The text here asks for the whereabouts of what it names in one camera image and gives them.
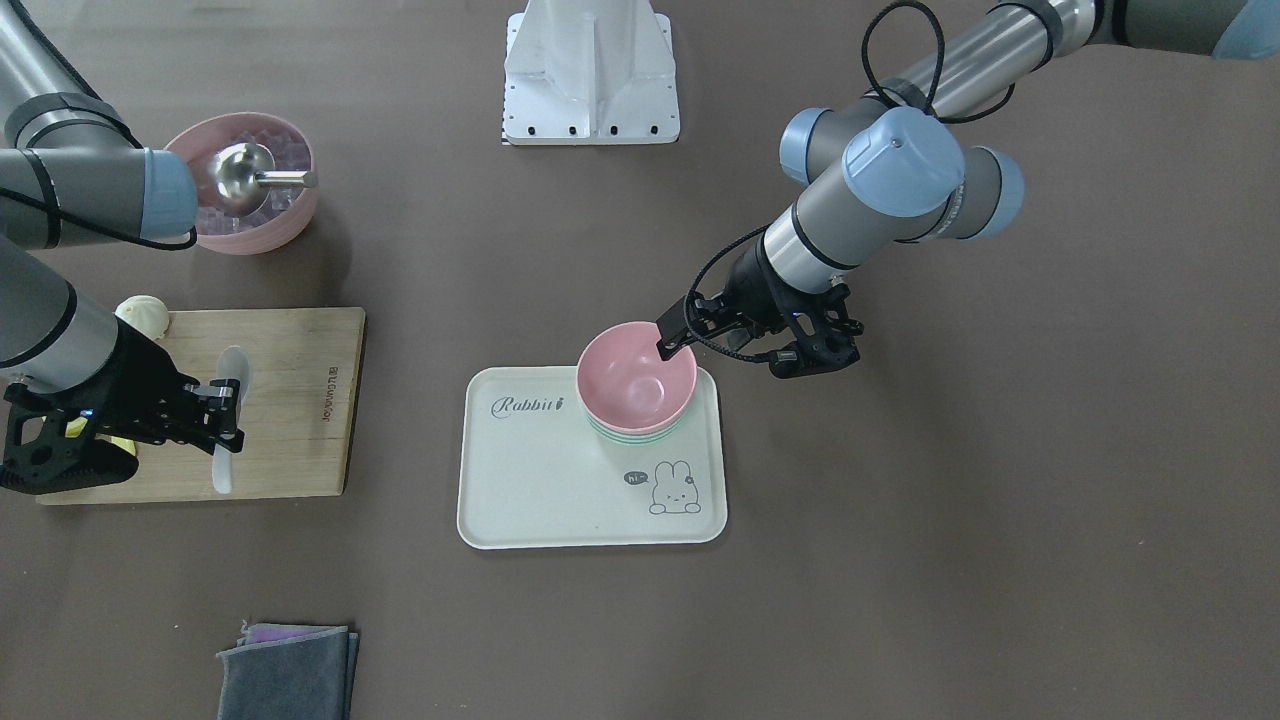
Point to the purple cloth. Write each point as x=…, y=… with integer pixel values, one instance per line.
x=271, y=632

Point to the green bowl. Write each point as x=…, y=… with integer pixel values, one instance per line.
x=630, y=427

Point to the bamboo cutting board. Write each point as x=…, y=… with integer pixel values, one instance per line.
x=298, y=417

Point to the cream rabbit tray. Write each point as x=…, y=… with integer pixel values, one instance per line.
x=535, y=474

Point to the white ceramic spoon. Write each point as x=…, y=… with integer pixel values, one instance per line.
x=234, y=364

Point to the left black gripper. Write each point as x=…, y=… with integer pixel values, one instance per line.
x=752, y=284

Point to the small pink bowl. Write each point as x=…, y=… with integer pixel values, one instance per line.
x=621, y=368

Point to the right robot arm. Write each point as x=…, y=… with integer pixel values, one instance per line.
x=77, y=377

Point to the steel ladle scoop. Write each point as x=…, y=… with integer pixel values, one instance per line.
x=242, y=175

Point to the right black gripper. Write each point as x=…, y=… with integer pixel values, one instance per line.
x=138, y=382

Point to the grey folded cloth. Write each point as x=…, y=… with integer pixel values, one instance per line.
x=304, y=678

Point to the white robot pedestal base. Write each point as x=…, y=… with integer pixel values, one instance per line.
x=582, y=73

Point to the large pink bowl with ice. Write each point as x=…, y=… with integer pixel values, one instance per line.
x=286, y=211

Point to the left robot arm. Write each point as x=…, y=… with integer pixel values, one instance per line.
x=888, y=170

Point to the white garlic bulb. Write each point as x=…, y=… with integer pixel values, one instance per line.
x=147, y=314

